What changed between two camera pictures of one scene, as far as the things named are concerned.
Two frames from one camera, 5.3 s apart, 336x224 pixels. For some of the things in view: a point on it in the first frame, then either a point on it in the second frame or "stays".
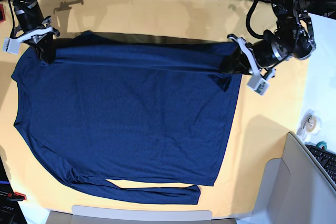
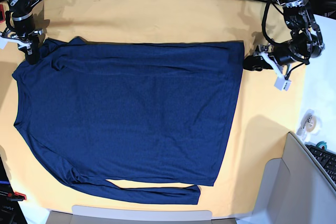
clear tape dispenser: [310, 125] stays
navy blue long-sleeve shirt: [159, 110] stays
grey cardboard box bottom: [95, 214] stays
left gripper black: [45, 42] → [29, 42]
